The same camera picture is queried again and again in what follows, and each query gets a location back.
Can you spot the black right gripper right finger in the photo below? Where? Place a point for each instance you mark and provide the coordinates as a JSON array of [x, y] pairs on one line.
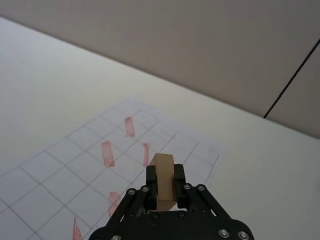
[[180, 185]]

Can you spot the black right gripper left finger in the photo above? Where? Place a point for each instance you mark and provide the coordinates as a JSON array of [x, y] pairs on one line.
[[151, 183]]

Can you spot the tan wooden block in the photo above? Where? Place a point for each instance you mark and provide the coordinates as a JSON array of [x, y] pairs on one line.
[[165, 175]]

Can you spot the white paper sheet with grid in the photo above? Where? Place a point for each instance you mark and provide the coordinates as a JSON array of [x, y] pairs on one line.
[[75, 175]]

